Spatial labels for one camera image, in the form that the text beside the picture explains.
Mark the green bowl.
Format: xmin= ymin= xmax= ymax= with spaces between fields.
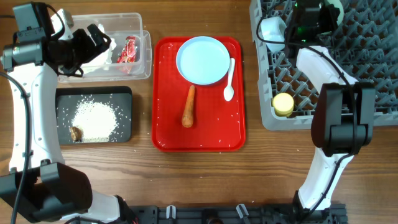
xmin=325 ymin=0 xmax=344 ymax=26

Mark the blue bowl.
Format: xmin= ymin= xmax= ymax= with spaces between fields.
xmin=260 ymin=17 xmax=286 ymax=53

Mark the white rice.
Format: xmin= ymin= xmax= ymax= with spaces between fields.
xmin=58 ymin=93 xmax=131 ymax=142

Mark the brown food scrap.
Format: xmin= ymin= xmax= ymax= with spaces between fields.
xmin=69 ymin=126 xmax=83 ymax=142

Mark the yellow cup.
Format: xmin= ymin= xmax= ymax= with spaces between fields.
xmin=272 ymin=93 xmax=294 ymax=117

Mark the light blue plate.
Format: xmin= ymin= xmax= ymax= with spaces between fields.
xmin=175 ymin=36 xmax=231 ymax=85

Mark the orange carrot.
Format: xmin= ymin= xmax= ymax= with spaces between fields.
xmin=182 ymin=85 xmax=195 ymax=128

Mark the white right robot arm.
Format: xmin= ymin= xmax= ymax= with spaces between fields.
xmin=284 ymin=0 xmax=376 ymax=221

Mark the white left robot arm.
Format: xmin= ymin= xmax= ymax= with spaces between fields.
xmin=1 ymin=2 xmax=140 ymax=223

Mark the clear plastic waste bin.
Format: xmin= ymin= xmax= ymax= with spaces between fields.
xmin=58 ymin=11 xmax=152 ymax=83

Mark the grey dishwasher rack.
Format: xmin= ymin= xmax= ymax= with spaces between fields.
xmin=249 ymin=0 xmax=397 ymax=130

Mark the black waste tray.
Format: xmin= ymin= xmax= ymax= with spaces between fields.
xmin=55 ymin=86 xmax=134 ymax=146

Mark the white crumpled tissue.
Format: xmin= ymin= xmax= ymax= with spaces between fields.
xmin=82 ymin=24 xmax=117 ymax=77

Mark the red snack wrapper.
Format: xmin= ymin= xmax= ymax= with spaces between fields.
xmin=116 ymin=36 xmax=137 ymax=74

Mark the white plastic spoon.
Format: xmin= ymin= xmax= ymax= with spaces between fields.
xmin=223 ymin=58 xmax=236 ymax=101

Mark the red serving tray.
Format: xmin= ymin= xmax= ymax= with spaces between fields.
xmin=151 ymin=37 xmax=246 ymax=152

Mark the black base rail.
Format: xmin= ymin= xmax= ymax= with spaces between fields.
xmin=124 ymin=203 xmax=348 ymax=224

